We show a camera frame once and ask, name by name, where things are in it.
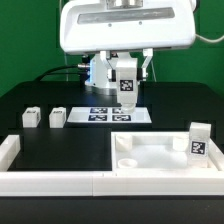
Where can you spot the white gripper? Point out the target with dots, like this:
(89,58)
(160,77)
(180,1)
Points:
(91,26)

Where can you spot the white square tabletop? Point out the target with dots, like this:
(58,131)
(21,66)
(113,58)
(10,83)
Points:
(158,151)

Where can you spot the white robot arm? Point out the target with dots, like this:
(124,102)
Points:
(98,72)

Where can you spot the white U-shaped fence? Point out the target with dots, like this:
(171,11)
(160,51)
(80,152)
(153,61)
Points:
(105,183)

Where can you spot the white marker base plate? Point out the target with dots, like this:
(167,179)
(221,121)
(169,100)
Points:
(108,115)

